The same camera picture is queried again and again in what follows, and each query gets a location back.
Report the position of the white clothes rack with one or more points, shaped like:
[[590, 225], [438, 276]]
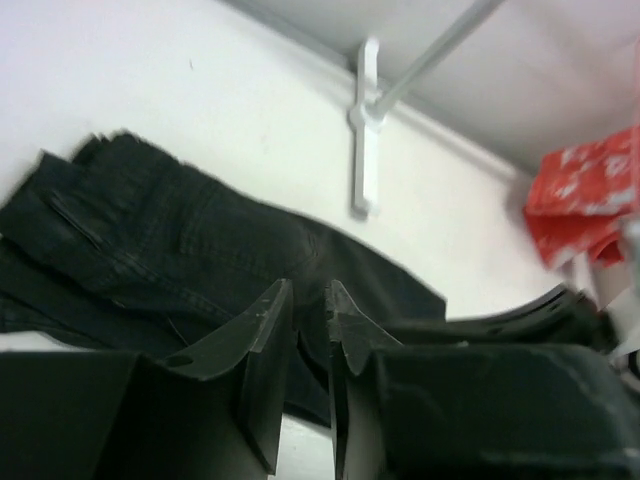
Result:
[[388, 46]]

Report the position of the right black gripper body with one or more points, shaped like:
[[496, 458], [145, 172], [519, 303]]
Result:
[[561, 316]]

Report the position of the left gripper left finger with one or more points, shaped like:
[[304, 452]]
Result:
[[239, 373]]

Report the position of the red patterned cloth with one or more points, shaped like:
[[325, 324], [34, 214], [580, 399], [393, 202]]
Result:
[[578, 197]]

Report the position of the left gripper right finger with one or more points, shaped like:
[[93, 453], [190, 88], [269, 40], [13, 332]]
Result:
[[357, 434]]

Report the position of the black trousers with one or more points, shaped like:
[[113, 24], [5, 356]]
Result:
[[124, 247]]

